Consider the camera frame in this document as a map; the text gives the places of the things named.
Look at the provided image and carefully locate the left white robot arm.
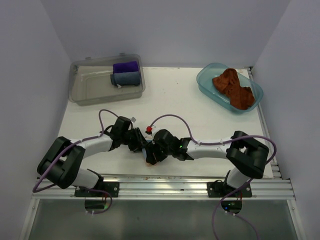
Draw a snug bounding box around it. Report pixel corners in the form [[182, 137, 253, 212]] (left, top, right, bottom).
[[33, 116, 148, 197]]

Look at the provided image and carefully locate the colourful polka dot towel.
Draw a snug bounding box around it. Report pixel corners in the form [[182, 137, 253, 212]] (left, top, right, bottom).
[[142, 137, 157, 166]]

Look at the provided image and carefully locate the purple rolled towel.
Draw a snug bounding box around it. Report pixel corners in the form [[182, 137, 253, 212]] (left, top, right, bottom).
[[112, 60, 139, 74]]

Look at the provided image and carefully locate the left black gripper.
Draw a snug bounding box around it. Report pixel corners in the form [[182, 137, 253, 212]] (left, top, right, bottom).
[[121, 127, 147, 152]]

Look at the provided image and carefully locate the brown crumpled towel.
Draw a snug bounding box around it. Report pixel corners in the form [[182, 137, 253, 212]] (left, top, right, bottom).
[[212, 68, 255, 110]]

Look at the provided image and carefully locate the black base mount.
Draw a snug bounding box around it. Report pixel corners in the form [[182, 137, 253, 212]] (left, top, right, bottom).
[[206, 180, 253, 198], [74, 181, 120, 198]]

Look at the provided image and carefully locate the teal transparent plastic bin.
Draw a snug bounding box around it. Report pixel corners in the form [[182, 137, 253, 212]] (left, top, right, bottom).
[[196, 62, 264, 114]]

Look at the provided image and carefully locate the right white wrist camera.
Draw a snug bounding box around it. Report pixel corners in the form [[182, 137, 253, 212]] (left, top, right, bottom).
[[145, 125, 160, 138]]

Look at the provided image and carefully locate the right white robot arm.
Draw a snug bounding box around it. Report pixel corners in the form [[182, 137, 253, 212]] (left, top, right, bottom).
[[142, 129, 269, 197]]

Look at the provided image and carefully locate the grey transparent plastic bin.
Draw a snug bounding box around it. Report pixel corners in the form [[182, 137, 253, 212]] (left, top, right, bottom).
[[69, 54, 146, 106]]

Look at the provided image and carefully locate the aluminium mounting rail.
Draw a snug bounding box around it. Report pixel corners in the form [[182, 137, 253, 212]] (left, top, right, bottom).
[[32, 173, 296, 201]]

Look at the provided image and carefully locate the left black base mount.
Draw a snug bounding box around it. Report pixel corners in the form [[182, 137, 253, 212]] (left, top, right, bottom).
[[74, 181, 120, 198]]

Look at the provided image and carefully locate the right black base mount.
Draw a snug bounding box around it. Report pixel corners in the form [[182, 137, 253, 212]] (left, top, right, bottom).
[[206, 180, 253, 198]]

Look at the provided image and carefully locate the grey-blue rolled towel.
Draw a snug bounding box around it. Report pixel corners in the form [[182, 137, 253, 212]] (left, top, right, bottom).
[[110, 71, 141, 88]]

